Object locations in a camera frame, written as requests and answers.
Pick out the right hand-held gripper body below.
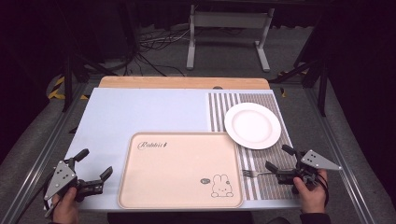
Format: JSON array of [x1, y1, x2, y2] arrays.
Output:
[[275, 149, 344, 189]]

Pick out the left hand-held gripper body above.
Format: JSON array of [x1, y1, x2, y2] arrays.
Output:
[[43, 157, 105, 203]]

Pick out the silver metal fork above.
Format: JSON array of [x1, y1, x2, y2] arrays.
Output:
[[242, 169, 276, 179]]

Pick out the person's left hand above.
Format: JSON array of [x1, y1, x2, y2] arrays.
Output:
[[50, 187, 81, 224]]

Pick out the person's right hand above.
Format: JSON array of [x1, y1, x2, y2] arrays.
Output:
[[292, 169, 329, 216]]

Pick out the grey striped placemat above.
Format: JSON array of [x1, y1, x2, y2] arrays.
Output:
[[206, 91, 302, 202]]

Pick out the white round plate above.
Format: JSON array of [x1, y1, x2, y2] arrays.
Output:
[[223, 102, 282, 151]]

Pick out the yellow black floor tape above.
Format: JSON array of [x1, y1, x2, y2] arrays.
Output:
[[47, 76, 91, 102]]

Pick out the beige tray with rabbit print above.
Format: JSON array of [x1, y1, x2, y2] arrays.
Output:
[[117, 132, 245, 210]]

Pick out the black tripod stand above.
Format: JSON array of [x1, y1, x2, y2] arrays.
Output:
[[268, 57, 331, 118], [60, 46, 120, 114]]

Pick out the pale blue table board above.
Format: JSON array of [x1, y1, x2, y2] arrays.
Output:
[[64, 87, 304, 213]]

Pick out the grey metal stand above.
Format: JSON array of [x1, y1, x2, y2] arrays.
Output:
[[185, 4, 276, 74]]

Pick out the aluminium frame rail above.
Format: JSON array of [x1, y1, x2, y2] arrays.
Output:
[[0, 81, 92, 224], [302, 86, 378, 224]]

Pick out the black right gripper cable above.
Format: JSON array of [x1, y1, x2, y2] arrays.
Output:
[[315, 171, 331, 209]]

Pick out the black floor cables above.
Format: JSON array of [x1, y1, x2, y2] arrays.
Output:
[[124, 26, 191, 77]]

